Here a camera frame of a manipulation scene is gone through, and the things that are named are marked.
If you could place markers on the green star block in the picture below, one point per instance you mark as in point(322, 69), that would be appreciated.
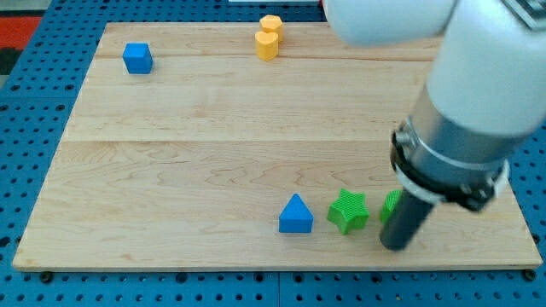
point(348, 212)

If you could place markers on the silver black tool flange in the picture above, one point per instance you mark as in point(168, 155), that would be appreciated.
point(438, 160)

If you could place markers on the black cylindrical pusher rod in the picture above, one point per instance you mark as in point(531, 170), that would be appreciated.
point(408, 215)

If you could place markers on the blue triangle block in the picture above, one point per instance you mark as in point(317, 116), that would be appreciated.
point(296, 217)

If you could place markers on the yellow hexagon block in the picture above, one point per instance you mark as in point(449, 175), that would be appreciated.
point(272, 23)

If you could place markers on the green round block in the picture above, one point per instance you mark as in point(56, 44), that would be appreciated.
point(389, 204)

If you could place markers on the yellow heart block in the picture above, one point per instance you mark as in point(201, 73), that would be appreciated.
point(266, 45)

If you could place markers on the wooden board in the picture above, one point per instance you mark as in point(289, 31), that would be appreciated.
point(189, 167)

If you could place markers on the blue cube block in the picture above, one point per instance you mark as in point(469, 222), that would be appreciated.
point(137, 58)

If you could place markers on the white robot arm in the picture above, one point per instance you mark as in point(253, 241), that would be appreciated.
point(483, 97)

